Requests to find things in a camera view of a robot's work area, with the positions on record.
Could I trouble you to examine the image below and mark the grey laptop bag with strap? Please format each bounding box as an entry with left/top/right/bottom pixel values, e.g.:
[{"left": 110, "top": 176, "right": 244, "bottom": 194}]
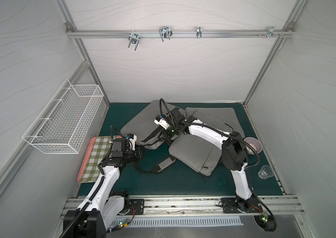
[{"left": 120, "top": 100, "right": 166, "bottom": 150}]

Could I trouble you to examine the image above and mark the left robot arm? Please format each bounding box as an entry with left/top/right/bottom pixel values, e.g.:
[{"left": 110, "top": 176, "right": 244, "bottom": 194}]
[{"left": 60, "top": 134, "right": 145, "bottom": 238}]

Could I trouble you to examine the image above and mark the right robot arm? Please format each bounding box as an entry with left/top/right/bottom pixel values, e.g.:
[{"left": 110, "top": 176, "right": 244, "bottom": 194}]
[{"left": 154, "top": 108, "right": 260, "bottom": 213}]

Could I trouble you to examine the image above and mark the grey laptop sleeve front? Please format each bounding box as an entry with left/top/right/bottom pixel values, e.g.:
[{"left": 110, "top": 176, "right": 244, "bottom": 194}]
[{"left": 169, "top": 120, "right": 230, "bottom": 177}]

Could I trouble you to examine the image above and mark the grey laptop sleeve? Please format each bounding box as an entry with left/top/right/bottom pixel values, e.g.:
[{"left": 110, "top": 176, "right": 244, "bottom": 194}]
[
  {"left": 169, "top": 120, "right": 230, "bottom": 177},
  {"left": 185, "top": 107, "right": 245, "bottom": 138}
]

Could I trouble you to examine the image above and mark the grey laptop sleeve back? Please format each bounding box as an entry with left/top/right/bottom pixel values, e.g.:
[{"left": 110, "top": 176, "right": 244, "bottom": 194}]
[{"left": 185, "top": 107, "right": 245, "bottom": 138}]

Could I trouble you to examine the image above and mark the green checkered cloth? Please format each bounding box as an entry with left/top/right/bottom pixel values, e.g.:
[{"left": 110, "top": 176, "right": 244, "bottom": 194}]
[{"left": 80, "top": 136, "right": 115, "bottom": 183}]

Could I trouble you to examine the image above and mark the pink bowl with snacks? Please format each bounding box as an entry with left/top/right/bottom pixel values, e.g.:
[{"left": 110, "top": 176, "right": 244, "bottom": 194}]
[{"left": 244, "top": 137, "right": 263, "bottom": 155}]

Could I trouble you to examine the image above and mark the metal hook clamp middle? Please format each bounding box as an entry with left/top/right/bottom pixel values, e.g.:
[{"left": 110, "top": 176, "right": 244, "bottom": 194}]
[{"left": 159, "top": 26, "right": 172, "bottom": 42}]

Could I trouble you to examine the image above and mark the metal hook clamp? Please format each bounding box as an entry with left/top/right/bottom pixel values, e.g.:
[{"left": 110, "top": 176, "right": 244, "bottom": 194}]
[
  {"left": 257, "top": 27, "right": 284, "bottom": 39},
  {"left": 159, "top": 26, "right": 172, "bottom": 42},
  {"left": 128, "top": 32, "right": 141, "bottom": 50}
]

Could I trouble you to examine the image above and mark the metal hook small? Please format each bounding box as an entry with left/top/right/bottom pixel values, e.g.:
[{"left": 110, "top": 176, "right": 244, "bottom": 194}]
[{"left": 196, "top": 26, "right": 202, "bottom": 39}]

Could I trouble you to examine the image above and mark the metal hook clamp left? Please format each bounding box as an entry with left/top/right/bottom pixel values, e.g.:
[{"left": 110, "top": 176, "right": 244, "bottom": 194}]
[{"left": 128, "top": 32, "right": 141, "bottom": 50}]

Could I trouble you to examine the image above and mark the clear plastic cup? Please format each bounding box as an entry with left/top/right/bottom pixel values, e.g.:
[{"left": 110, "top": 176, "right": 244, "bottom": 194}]
[{"left": 258, "top": 165, "right": 275, "bottom": 179}]

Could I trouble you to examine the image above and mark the aluminium crossbar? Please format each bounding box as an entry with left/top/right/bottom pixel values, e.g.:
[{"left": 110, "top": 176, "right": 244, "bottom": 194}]
[{"left": 67, "top": 29, "right": 296, "bottom": 39}]

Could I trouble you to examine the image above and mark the metal hook clamp right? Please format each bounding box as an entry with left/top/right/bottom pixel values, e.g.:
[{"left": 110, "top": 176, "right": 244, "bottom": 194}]
[{"left": 257, "top": 27, "right": 284, "bottom": 39}]

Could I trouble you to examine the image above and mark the black shoulder strap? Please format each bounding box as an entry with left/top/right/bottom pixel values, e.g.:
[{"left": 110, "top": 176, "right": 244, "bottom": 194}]
[{"left": 132, "top": 145, "right": 177, "bottom": 175}]

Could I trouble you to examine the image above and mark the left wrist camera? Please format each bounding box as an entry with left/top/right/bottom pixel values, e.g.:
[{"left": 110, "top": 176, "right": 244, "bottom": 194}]
[{"left": 126, "top": 133, "right": 137, "bottom": 150}]

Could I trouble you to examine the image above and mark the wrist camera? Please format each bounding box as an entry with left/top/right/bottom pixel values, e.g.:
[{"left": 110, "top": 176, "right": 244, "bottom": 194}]
[
  {"left": 154, "top": 115, "right": 171, "bottom": 130},
  {"left": 126, "top": 133, "right": 137, "bottom": 150}
]

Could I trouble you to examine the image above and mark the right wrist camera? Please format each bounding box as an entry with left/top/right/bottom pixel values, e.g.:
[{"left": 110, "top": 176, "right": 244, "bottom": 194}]
[{"left": 154, "top": 115, "right": 171, "bottom": 130}]

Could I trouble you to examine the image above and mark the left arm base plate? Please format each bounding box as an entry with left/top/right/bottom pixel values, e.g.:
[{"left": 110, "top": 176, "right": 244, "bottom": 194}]
[{"left": 118, "top": 199, "right": 145, "bottom": 216}]

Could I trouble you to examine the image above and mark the white wire basket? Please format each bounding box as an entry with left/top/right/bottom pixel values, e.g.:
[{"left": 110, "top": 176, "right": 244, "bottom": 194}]
[{"left": 22, "top": 79, "right": 104, "bottom": 154}]

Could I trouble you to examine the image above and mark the aluminium front rail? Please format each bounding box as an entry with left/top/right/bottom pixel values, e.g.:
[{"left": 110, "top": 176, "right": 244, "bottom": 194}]
[{"left": 60, "top": 194, "right": 305, "bottom": 219}]

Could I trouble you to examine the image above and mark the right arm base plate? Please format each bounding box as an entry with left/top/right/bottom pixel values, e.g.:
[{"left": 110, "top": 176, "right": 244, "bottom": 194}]
[{"left": 218, "top": 196, "right": 263, "bottom": 214}]

